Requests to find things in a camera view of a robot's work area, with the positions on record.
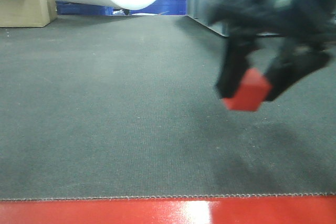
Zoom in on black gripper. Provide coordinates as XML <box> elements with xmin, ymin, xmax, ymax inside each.
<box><xmin>207</xmin><ymin>0</ymin><xmax>335</xmax><ymax>102</ymax></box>

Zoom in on red magnetic cube block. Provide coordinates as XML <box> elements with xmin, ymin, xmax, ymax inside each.
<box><xmin>222</xmin><ymin>68</ymin><xmax>272</xmax><ymax>112</ymax></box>

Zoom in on dark grey carpet mat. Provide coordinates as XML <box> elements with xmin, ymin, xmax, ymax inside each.
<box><xmin>1</xmin><ymin>16</ymin><xmax>335</xmax><ymax>200</ymax></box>

